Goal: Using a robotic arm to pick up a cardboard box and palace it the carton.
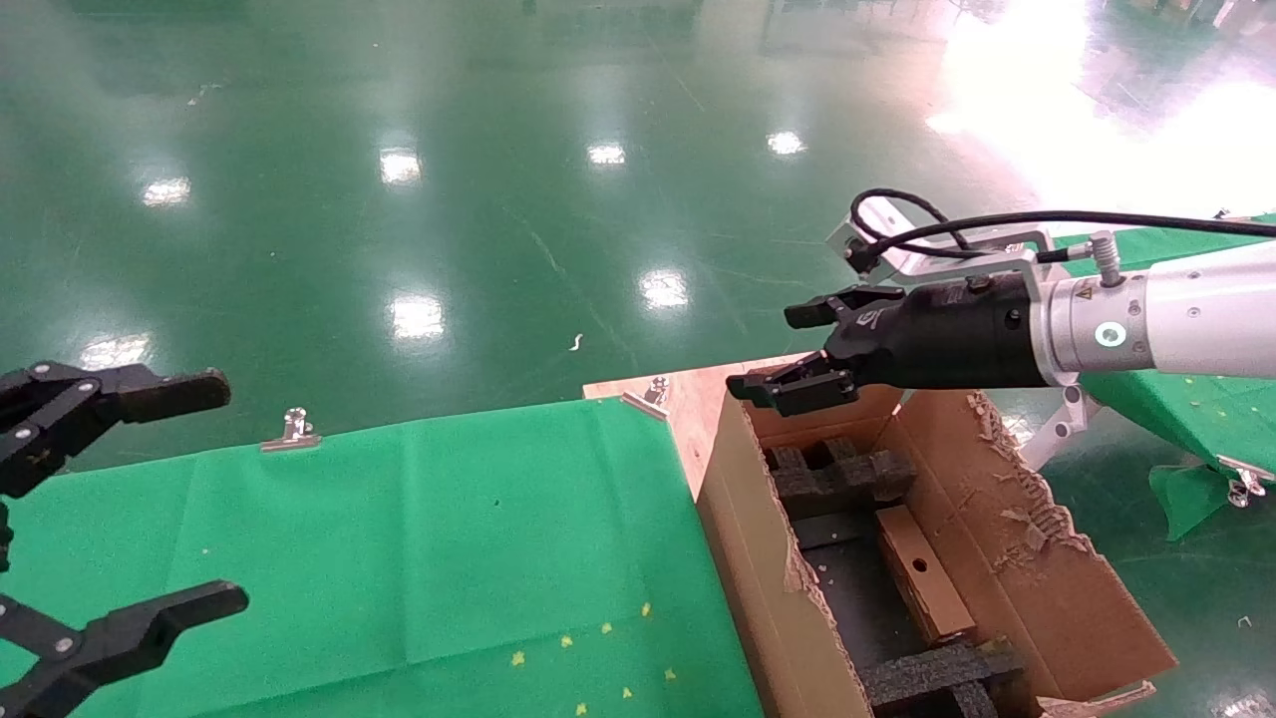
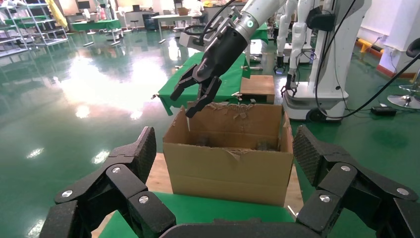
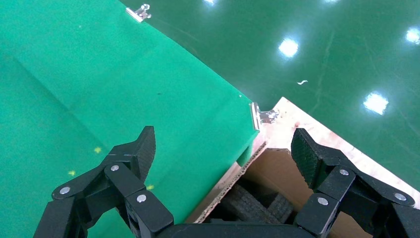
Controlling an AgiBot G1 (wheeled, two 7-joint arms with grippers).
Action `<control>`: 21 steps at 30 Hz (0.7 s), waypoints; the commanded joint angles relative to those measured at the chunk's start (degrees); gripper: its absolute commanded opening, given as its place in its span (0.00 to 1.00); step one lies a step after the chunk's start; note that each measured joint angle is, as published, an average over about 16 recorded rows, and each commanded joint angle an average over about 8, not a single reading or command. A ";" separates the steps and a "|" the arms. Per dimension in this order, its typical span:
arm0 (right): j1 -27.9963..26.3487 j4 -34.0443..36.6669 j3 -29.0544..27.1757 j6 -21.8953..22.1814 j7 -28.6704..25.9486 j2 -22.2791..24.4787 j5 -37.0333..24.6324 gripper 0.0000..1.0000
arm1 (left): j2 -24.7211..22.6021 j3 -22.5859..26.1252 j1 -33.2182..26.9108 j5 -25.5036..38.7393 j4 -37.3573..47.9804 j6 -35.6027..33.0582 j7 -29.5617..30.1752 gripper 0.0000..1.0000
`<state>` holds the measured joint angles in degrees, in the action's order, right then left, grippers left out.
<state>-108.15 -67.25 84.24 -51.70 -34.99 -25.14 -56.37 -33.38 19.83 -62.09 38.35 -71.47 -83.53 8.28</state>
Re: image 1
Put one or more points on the brown wooden block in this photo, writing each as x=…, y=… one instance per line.
x=932, y=603

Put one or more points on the black foam insert block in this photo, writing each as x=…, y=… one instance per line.
x=927, y=678
x=832, y=479

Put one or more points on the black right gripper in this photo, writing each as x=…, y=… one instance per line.
x=947, y=334

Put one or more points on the green tablecloth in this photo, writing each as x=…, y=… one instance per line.
x=399, y=548
x=1196, y=419

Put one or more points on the plywood table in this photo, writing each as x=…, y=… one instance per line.
x=688, y=404

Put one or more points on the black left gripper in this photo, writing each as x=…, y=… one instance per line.
x=4, y=538

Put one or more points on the large open cardboard carton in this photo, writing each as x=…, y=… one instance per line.
x=758, y=558

